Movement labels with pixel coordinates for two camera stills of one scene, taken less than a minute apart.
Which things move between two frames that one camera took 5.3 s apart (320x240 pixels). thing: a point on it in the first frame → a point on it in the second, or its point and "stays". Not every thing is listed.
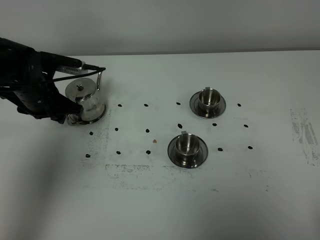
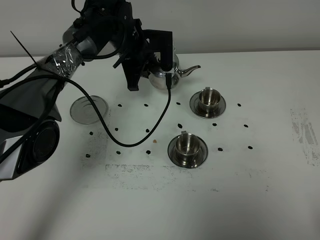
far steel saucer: (195, 106) stays
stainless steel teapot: (87, 93) → (158, 79)
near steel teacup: (187, 146) stays
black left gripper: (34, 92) → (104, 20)
